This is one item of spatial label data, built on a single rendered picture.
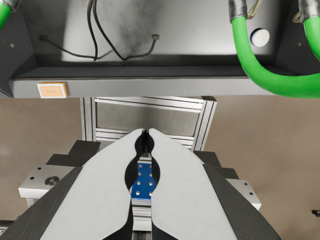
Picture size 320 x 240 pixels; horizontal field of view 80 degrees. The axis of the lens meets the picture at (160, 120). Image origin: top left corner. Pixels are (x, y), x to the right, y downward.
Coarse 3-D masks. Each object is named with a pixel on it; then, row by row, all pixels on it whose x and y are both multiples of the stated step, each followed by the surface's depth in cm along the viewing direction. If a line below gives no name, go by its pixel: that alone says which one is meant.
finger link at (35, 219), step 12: (60, 180) 8; (72, 180) 8; (48, 192) 8; (60, 192) 8; (36, 204) 7; (48, 204) 7; (60, 204) 7; (24, 216) 7; (36, 216) 7; (48, 216) 7; (12, 228) 6; (24, 228) 6; (36, 228) 6
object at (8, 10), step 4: (0, 4) 15; (4, 4) 15; (0, 8) 15; (4, 8) 15; (8, 8) 15; (0, 12) 15; (4, 12) 15; (8, 12) 15; (0, 16) 15; (4, 16) 15; (8, 16) 15; (0, 20) 15; (4, 20) 15; (0, 24) 15; (0, 28) 15
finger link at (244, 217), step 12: (204, 168) 9; (216, 180) 8; (216, 192) 8; (228, 192) 8; (228, 204) 7; (240, 204) 7; (228, 216) 7; (240, 216) 7; (252, 216) 7; (240, 228) 6; (252, 228) 6; (264, 228) 6
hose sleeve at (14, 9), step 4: (0, 0) 15; (4, 0) 15; (8, 0) 15; (12, 0) 15; (16, 0) 15; (20, 0) 16; (8, 4) 15; (12, 4) 15; (16, 4) 16; (12, 8) 15; (16, 8) 16
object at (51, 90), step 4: (64, 84) 39; (40, 88) 39; (44, 88) 39; (48, 88) 39; (52, 88) 39; (56, 88) 39; (60, 88) 39; (64, 88) 39; (44, 92) 39; (48, 92) 39; (52, 92) 39; (56, 92) 39; (60, 92) 39; (44, 96) 39; (48, 96) 40
